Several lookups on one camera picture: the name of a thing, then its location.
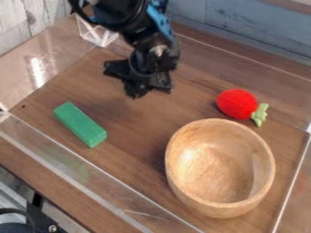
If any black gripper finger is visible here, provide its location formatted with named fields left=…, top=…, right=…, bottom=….
left=124, top=80, right=149, bottom=99

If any brown wooden bowl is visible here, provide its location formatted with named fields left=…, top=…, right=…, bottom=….
left=165, top=118, right=276, bottom=218

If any clear acrylic front barrier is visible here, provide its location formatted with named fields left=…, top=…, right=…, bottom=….
left=0, top=112, right=203, bottom=233

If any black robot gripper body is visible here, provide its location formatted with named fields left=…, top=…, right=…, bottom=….
left=103, top=50, right=175, bottom=91

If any red plush strawberry toy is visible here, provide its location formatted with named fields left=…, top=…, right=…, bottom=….
left=216, top=89, right=269, bottom=127

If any green rectangular block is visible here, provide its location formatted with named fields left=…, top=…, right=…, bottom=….
left=53, top=102, right=107, bottom=148

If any black device lower left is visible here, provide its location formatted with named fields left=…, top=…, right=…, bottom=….
left=0, top=204, right=68, bottom=233

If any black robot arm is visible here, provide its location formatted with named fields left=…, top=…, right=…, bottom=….
left=68, top=0, right=180, bottom=98

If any clear acrylic corner bracket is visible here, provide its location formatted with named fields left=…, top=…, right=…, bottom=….
left=76, top=16, right=119, bottom=47

